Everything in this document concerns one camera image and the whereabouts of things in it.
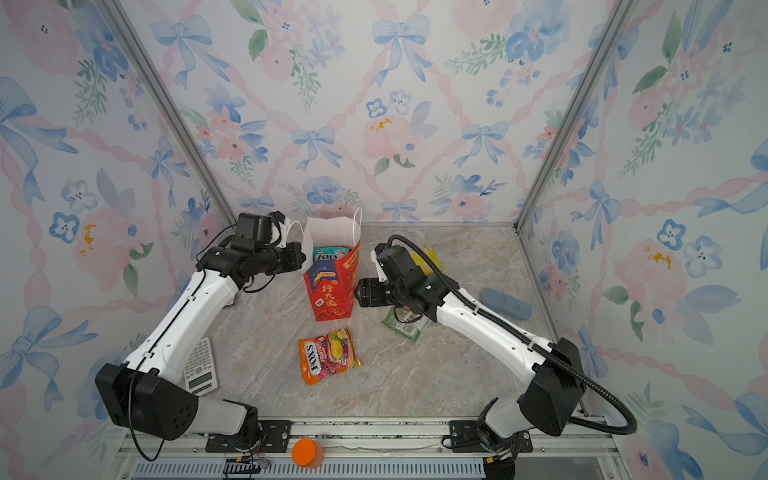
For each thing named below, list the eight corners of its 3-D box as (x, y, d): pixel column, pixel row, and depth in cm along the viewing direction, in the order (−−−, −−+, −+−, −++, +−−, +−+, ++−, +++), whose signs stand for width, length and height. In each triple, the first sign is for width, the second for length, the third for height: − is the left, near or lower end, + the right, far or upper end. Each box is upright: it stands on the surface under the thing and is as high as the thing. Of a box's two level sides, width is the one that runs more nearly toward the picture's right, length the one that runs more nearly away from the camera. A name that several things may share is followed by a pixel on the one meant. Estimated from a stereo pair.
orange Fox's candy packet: (305, 386, 84) (303, 382, 81) (299, 346, 91) (296, 341, 88) (360, 367, 87) (359, 363, 84) (350, 330, 94) (349, 325, 91)
